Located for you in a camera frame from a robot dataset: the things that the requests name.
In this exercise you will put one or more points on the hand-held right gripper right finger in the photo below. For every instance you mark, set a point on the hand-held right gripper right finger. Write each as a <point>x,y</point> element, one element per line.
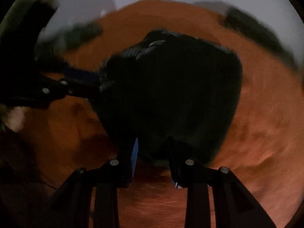
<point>175,166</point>

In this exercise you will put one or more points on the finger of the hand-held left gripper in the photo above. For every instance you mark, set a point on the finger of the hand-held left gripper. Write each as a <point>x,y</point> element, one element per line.
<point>78,73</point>
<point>71,87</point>

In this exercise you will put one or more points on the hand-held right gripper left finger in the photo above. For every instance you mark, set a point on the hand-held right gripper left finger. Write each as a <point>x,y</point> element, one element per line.
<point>135,154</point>

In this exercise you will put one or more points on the black patterned garment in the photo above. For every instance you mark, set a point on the black patterned garment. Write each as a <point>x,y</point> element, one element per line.
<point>171,95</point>

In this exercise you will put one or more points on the person's left hand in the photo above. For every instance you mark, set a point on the person's left hand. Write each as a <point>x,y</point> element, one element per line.
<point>15,120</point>

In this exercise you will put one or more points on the orange fleece blanket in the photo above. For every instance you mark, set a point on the orange fleece blanket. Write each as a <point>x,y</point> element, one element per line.
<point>261,123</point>

